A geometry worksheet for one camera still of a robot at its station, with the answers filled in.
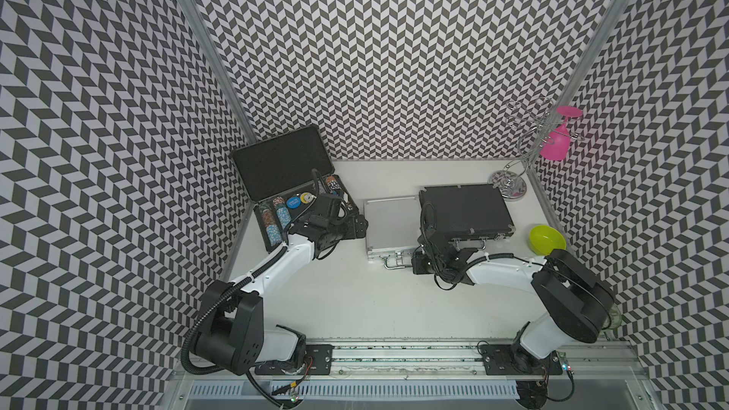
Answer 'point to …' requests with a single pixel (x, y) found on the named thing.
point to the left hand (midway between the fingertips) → (355, 226)
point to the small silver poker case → (393, 231)
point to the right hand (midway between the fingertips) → (413, 266)
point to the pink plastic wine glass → (556, 144)
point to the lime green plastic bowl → (544, 238)
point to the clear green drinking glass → (616, 317)
